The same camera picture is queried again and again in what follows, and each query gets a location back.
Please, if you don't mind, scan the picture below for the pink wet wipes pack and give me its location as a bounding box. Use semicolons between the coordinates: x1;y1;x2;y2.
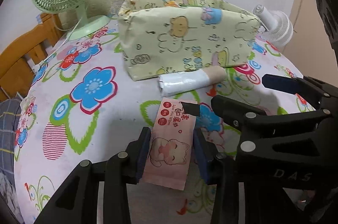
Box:
142;98;196;190

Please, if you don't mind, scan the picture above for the clear plastic bag roll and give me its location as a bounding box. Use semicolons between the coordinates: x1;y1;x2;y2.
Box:
158;66;226;97

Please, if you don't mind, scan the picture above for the white clip fan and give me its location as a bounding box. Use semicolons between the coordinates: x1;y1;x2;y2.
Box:
253;4;293;49

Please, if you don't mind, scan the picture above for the grey plaid pillow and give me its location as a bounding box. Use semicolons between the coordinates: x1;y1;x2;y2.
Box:
0;98;24;223

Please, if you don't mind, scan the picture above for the floral tablecloth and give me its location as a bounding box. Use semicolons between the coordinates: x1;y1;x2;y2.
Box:
14;19;312;223

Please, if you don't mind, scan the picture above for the yellow cartoon storage box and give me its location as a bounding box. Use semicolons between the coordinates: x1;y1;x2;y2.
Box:
118;0;261;81

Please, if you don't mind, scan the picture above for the white fan power cord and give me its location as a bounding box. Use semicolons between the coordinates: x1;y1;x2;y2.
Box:
31;16;86;74

